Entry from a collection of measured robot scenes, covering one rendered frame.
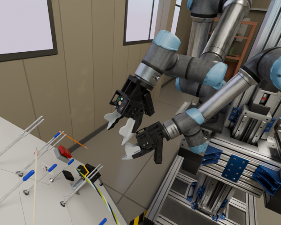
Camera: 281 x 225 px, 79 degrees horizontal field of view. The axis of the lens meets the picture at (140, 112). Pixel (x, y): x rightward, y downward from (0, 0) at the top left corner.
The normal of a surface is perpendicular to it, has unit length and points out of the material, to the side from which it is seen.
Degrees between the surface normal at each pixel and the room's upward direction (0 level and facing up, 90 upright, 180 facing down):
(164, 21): 90
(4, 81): 90
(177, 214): 0
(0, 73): 90
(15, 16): 90
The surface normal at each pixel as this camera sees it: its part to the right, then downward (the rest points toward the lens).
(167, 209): 0.11, -0.86
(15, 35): 0.87, 0.32
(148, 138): 0.04, 0.14
